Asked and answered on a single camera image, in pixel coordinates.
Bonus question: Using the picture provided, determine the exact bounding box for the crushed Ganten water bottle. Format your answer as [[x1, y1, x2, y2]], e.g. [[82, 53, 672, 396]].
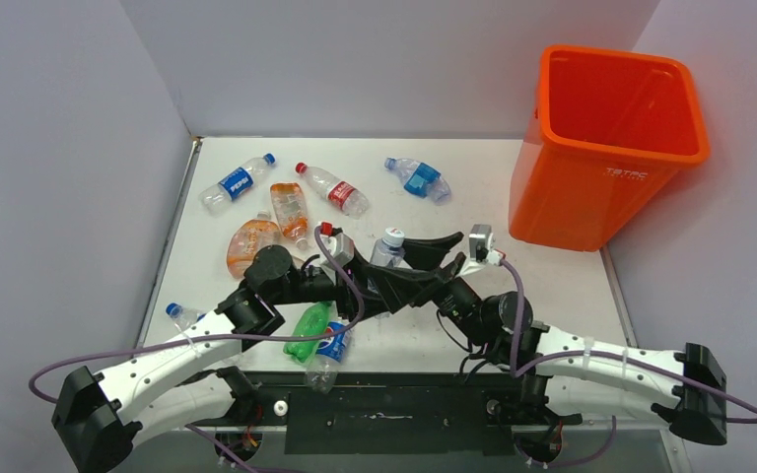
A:
[[370, 228, 405, 268]]

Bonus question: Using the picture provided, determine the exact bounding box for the green plastic bottle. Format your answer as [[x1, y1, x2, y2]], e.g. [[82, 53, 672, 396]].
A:
[[283, 302, 333, 365]]

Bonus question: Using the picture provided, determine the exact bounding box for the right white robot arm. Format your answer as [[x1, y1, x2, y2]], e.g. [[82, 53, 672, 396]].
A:
[[410, 273, 728, 445]]

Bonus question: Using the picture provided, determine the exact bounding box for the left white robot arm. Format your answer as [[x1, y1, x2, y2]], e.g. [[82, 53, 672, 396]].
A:
[[52, 227, 463, 472]]

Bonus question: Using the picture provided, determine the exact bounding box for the orange plastic bin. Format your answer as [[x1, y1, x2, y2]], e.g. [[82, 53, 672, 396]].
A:
[[508, 44, 711, 251]]

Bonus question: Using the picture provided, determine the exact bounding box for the crushed blue label bottle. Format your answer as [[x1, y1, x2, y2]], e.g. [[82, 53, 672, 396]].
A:
[[384, 158, 451, 205]]

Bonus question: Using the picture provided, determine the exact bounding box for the red cap water bottle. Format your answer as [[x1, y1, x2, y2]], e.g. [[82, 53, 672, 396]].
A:
[[295, 163, 370, 219]]

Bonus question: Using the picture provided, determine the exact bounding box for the crushed orange label bottle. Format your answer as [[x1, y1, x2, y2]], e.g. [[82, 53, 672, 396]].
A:
[[270, 182, 309, 250]]

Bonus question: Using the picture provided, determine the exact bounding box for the flat orange crushed bottle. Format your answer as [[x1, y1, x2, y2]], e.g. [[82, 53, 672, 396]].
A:
[[226, 210, 282, 280]]

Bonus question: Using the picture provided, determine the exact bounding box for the clear Pepsi bottle top left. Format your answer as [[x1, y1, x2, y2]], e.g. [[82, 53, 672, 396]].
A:
[[198, 153, 277, 216]]

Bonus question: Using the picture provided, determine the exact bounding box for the blue cap bottle left edge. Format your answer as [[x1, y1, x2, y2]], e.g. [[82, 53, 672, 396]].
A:
[[166, 303, 207, 333]]

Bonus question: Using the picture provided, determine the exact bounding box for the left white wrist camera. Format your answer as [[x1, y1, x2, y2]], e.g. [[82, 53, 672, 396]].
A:
[[320, 222, 355, 268]]

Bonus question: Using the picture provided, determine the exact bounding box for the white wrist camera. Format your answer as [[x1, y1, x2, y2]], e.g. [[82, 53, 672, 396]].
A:
[[459, 224, 505, 276], [320, 222, 355, 268]]

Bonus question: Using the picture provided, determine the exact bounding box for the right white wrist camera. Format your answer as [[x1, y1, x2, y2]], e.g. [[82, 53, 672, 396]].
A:
[[459, 224, 505, 276]]

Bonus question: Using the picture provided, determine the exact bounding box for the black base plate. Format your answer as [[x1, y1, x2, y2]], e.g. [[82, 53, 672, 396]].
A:
[[194, 370, 583, 456]]

